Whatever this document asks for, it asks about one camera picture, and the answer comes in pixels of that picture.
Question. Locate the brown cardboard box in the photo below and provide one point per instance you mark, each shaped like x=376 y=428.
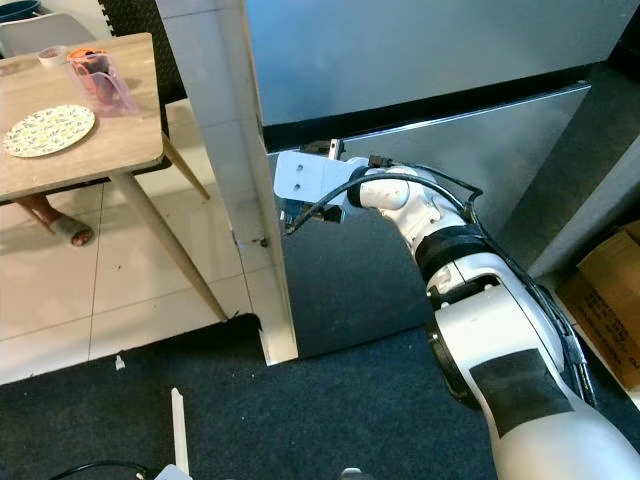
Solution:
x=610 y=300

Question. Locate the person in blue shirt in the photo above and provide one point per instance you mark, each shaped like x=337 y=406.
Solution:
x=65 y=225

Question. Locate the dark blue bin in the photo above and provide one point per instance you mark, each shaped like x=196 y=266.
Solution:
x=22 y=10

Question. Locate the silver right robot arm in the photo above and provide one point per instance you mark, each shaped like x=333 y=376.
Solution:
x=400 y=200

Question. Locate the black foam tile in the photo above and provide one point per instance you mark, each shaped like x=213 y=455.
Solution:
x=145 y=30

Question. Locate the large black floor mat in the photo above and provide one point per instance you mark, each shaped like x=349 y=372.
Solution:
x=310 y=410

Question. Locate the round floral patterned plate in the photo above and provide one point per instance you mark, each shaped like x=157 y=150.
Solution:
x=48 y=132

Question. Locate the light wooden table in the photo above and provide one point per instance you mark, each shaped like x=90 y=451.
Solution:
x=80 y=165

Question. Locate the small beige cup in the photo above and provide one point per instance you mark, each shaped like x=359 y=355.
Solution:
x=52 y=56

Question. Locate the small white scrap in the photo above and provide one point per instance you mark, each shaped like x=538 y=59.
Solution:
x=120 y=362

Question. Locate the steel grey fridge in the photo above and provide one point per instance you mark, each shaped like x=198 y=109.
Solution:
x=410 y=60

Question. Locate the pink transparent pitcher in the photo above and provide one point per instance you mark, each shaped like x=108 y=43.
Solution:
x=105 y=85

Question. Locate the grey chair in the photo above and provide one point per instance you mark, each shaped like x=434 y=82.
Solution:
x=40 y=35

